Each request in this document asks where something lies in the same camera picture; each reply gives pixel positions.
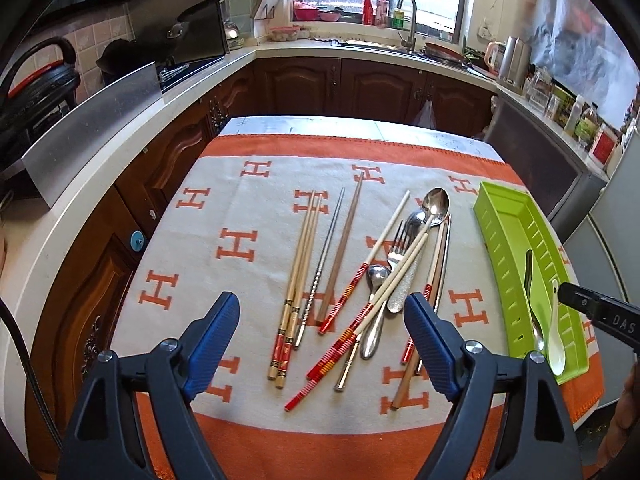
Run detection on steel faucet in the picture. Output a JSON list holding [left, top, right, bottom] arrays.
[[396, 0, 420, 53]]

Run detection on cutlery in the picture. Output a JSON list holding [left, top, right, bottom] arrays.
[[265, 191, 315, 381]]

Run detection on green box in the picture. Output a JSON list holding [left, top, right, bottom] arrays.
[[552, 85, 576, 126]]

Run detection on glass jar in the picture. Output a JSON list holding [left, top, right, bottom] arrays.
[[525, 67, 553, 106]]

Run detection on white bottle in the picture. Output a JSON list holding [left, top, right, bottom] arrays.
[[567, 95, 586, 136]]

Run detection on white chopstick with red stripes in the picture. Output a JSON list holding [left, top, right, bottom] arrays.
[[284, 240, 426, 411], [401, 282, 435, 365], [306, 220, 433, 381], [318, 190, 412, 336]]

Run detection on white ceramic spoon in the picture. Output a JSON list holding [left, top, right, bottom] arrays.
[[546, 279, 567, 376]]

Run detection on red packet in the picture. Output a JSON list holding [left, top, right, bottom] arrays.
[[590, 122, 621, 166]]

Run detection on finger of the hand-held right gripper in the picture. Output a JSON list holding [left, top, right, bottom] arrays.
[[557, 282, 640, 356]]

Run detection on steel thermos kettle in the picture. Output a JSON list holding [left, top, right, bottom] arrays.
[[497, 35, 532, 88]]

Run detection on black electric kettle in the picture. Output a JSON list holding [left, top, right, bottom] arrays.
[[0, 37, 82, 136]]

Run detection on black wok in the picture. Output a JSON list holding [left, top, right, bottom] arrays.
[[95, 35, 176, 73], [160, 2, 230, 63]]

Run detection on gas stove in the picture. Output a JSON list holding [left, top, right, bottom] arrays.
[[157, 55, 226, 83]]

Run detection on small metal spoon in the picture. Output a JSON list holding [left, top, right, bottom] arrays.
[[359, 264, 392, 361]]

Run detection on white kitchen countertop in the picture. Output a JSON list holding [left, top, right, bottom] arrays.
[[0, 35, 501, 361]]

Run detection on grey fridge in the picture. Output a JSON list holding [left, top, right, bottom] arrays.
[[562, 125, 640, 411]]

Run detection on black cable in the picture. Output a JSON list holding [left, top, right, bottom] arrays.
[[0, 300, 58, 466]]

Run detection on person's right hand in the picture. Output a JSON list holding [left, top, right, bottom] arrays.
[[597, 385, 640, 466]]

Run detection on bamboo chopstick with red end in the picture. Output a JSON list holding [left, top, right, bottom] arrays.
[[275, 192, 321, 390]]

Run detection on white plastic bag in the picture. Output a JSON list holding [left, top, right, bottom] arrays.
[[414, 100, 437, 130]]

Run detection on small steel kettle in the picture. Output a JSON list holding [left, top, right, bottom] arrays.
[[223, 19, 246, 52]]

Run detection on steel sink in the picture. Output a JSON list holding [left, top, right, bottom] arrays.
[[332, 37, 426, 56]]

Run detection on metal fork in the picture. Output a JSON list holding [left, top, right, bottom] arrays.
[[335, 220, 410, 392]]

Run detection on wooden cutting board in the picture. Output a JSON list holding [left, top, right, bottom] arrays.
[[249, 0, 287, 36]]

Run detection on pale table cover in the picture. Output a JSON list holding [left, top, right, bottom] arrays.
[[219, 116, 497, 162]]

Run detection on green plastic utensil tray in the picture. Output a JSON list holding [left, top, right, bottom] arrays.
[[472, 180, 591, 386]]

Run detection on metal spoon with dark handle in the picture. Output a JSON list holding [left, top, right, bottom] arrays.
[[524, 249, 546, 353]]

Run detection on red pan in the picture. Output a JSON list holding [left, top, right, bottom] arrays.
[[425, 40, 473, 63]]

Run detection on bottle with green label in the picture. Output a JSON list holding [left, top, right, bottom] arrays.
[[575, 102, 601, 146]]

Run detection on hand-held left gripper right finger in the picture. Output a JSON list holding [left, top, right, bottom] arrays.
[[404, 292, 583, 480]]

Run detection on steel splash shield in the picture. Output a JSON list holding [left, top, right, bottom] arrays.
[[21, 60, 165, 209]]

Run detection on orange and white printed blanket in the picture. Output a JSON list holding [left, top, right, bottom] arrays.
[[107, 132, 601, 480]]

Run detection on silver cabinet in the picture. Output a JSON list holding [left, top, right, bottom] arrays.
[[492, 92, 611, 221]]

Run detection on large metal spoon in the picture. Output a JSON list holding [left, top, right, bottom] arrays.
[[387, 187, 451, 313]]

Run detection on pink basin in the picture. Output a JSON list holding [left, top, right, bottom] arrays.
[[292, 0, 321, 22]]

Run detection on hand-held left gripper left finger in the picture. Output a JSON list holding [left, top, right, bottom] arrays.
[[59, 291, 241, 480]]

